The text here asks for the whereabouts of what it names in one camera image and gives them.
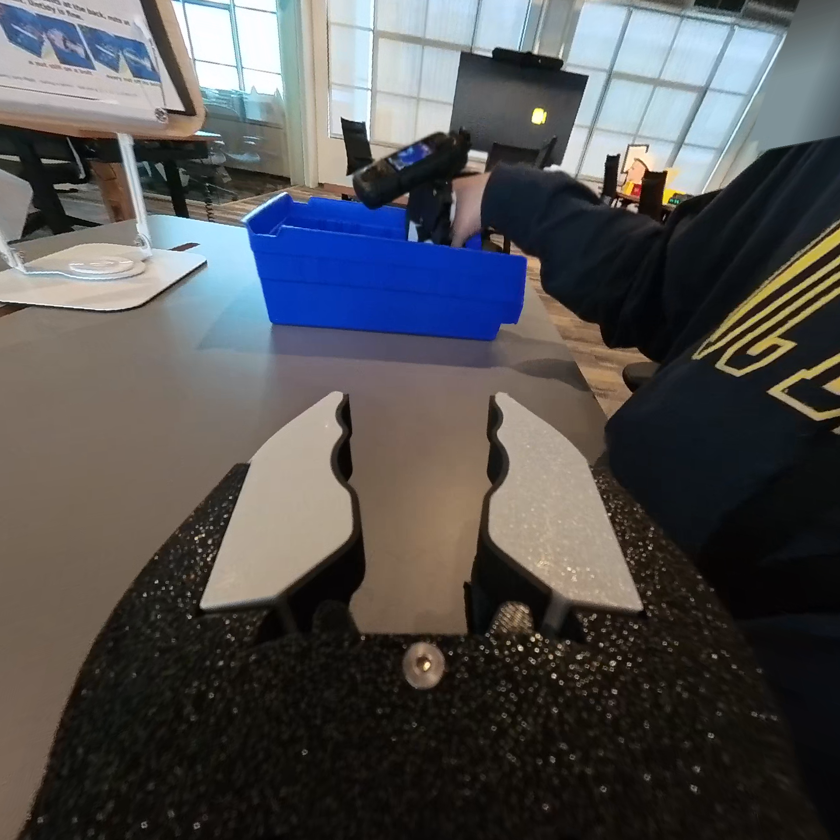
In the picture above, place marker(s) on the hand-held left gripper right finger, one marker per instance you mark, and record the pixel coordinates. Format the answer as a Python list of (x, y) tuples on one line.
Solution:
[(558, 518)]

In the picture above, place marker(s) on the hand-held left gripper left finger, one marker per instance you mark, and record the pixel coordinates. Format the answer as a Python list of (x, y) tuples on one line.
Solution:
[(289, 518)]

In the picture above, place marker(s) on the blue plastic bin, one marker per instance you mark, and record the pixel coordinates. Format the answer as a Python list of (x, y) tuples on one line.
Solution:
[(380, 275)]

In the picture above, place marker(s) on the person's right hand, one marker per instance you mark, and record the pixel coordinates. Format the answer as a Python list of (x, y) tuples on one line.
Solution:
[(469, 207)]

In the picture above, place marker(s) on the black office chair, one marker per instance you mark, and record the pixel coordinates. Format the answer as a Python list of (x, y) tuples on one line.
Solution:
[(358, 144), (646, 187), (525, 157)]

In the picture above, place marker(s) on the wooden desk black legs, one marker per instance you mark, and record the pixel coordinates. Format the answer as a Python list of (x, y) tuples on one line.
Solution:
[(164, 141)]

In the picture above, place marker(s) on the white paper bag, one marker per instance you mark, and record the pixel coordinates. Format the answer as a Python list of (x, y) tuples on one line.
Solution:
[(13, 203)]

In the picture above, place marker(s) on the dark wall screen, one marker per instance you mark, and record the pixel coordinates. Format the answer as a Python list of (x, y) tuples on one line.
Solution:
[(518, 105)]

